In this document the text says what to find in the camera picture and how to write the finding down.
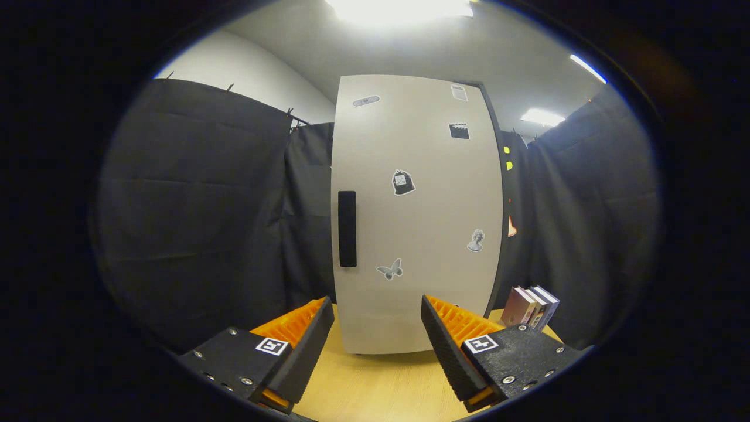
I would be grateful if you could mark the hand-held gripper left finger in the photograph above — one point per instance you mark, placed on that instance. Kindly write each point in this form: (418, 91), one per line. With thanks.
(306, 351)

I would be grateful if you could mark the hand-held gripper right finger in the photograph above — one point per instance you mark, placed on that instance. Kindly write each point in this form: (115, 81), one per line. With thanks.
(448, 351)

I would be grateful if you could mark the beige cabinet door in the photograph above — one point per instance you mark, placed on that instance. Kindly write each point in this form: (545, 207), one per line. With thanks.
(422, 223)

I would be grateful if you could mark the pale cover book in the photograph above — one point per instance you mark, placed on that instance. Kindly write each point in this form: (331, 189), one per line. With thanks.
(538, 310)

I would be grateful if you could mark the black backdrop cloth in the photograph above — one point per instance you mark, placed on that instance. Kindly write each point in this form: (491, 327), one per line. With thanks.
(193, 205)

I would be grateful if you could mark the dark grey cabinet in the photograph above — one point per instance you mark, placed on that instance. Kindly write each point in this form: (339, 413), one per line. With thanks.
(495, 123)

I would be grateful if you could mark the small ceiling light panel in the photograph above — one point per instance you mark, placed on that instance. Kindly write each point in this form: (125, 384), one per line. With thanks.
(542, 117)

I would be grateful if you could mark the large ceiling light panel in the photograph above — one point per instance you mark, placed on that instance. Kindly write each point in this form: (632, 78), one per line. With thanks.
(398, 10)

